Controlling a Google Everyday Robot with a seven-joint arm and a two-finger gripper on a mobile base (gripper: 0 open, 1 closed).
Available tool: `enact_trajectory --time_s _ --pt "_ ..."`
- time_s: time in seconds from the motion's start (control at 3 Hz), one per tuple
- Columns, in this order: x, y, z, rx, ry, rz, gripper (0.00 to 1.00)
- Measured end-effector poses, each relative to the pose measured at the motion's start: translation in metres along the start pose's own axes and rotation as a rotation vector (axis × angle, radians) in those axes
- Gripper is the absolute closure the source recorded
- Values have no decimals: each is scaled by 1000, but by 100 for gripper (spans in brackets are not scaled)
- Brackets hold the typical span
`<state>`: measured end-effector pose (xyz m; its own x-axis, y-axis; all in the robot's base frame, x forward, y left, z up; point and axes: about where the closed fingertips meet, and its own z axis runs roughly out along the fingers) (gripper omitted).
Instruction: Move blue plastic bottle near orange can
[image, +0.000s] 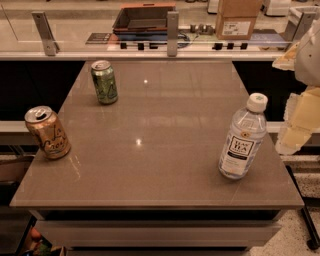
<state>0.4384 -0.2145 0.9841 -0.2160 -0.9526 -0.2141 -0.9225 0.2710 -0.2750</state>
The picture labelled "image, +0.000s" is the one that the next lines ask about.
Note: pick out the glass barrier panel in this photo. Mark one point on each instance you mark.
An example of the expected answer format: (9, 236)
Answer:
(72, 21)

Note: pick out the middle metal glass bracket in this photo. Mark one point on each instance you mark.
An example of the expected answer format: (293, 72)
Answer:
(172, 33)

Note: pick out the white appliance in background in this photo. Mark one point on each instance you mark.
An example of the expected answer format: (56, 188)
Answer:
(276, 7)

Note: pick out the left metal glass bracket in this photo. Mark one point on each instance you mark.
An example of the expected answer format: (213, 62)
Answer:
(51, 47)

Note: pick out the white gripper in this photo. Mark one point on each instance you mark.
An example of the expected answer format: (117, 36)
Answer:
(308, 61)

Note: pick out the right metal glass bracket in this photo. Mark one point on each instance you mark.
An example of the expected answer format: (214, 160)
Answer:
(297, 27)

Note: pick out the green soda can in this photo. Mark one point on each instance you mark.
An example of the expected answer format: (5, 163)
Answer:
(104, 82)

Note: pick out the metal glass bracket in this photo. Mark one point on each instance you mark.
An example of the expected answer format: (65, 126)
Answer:
(172, 33)
(297, 27)
(51, 47)

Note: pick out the orange soda can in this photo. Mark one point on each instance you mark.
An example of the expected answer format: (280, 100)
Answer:
(45, 126)

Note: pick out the open dark tray box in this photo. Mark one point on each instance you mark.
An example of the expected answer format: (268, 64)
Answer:
(143, 17)

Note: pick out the clear plastic water bottle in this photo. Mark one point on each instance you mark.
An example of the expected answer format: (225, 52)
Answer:
(246, 133)

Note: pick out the brown cardboard box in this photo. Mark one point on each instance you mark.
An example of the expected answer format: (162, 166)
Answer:
(236, 19)

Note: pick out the grey table drawer front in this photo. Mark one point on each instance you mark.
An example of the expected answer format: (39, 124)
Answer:
(153, 234)

